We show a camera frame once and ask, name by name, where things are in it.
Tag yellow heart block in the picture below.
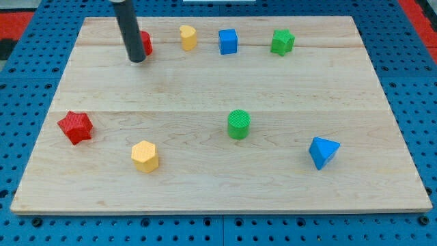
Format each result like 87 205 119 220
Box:
180 25 197 51

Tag red star block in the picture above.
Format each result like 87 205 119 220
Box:
57 111 93 145

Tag blue cube block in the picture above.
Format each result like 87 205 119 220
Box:
218 29 238 55

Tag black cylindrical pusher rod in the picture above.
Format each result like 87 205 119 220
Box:
109 0 147 64

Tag red cylinder block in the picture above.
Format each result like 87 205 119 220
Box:
140 31 153 55

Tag blue triangle block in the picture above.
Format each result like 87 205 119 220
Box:
309 137 341 170

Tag green cylinder block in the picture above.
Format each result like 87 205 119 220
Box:
227 109 251 139

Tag green star block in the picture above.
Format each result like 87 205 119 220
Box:
270 29 295 56

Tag light wooden board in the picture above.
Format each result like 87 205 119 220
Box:
10 16 432 215

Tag yellow hexagon block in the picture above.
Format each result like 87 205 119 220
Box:
131 141 159 173

